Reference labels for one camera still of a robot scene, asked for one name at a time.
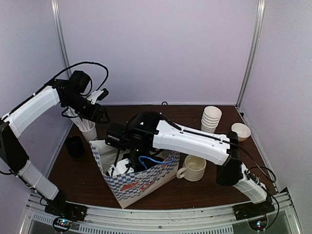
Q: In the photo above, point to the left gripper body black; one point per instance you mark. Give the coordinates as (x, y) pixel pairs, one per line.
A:
(88, 114)

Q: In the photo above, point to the blue checkered paper bag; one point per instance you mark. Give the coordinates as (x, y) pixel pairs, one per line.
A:
(126, 185)

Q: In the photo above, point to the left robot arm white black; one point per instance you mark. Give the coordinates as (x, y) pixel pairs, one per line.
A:
(68, 93)

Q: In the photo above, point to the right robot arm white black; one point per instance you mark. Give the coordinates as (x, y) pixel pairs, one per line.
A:
(147, 133)

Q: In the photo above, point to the white cup holding straws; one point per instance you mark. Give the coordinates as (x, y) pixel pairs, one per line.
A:
(90, 134)

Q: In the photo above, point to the stack of black lids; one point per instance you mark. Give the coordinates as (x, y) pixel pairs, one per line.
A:
(74, 146)

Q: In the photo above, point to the white ceramic mug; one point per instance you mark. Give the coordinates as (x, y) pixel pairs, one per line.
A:
(193, 169)

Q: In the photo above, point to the stack of white paper cups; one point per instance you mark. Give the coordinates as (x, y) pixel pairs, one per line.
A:
(210, 119)

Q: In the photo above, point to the small white ceramic bowl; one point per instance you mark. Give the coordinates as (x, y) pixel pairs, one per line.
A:
(242, 130)

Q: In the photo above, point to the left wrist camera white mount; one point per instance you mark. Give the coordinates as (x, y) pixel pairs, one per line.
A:
(98, 95)

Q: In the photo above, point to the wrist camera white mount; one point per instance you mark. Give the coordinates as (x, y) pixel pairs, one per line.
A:
(98, 95)
(121, 167)

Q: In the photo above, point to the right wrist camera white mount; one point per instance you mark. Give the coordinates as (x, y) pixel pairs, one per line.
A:
(121, 167)

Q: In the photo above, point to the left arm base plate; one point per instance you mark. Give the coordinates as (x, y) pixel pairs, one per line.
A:
(67, 210)

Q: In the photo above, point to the aluminium front rail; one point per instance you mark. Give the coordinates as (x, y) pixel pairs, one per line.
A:
(211, 220)

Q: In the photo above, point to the left aluminium frame post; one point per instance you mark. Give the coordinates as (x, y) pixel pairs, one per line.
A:
(58, 25)

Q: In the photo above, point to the aluminium frame post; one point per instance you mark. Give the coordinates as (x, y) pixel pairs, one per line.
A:
(258, 26)
(58, 25)

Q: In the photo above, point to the right aluminium frame post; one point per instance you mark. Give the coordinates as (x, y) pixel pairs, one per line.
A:
(258, 26)

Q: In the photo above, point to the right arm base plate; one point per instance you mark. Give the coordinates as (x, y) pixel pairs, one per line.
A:
(250, 210)

